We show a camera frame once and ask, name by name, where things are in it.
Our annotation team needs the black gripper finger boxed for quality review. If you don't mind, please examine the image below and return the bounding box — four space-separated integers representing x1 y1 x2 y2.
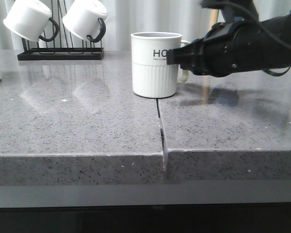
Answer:
166 39 203 65

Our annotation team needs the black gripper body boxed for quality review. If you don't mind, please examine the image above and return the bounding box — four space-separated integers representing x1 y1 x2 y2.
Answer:
184 22 264 77

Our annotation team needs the white ribbed HOME cup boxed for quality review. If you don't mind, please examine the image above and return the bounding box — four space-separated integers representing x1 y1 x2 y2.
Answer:
130 32 189 99

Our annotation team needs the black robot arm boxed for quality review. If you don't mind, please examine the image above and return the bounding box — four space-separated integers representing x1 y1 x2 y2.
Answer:
167 0 291 77

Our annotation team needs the wooden mug tree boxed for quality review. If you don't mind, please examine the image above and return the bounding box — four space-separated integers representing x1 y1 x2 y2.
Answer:
208 9 219 31

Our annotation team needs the right white hanging mug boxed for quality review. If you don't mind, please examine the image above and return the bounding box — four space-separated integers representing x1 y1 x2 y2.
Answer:
63 0 108 43

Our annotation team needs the white hanging mug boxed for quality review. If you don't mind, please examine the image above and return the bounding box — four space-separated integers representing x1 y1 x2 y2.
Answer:
63 0 108 43
3 0 59 42

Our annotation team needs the left white hanging mug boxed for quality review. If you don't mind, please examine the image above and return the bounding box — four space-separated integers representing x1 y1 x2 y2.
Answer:
3 0 59 42

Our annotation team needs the black cable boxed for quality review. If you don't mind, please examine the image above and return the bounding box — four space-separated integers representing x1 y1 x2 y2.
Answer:
200 0 291 77

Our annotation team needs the black wire mug rack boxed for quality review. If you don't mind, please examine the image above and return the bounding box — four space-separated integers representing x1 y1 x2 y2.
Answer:
17 0 104 61

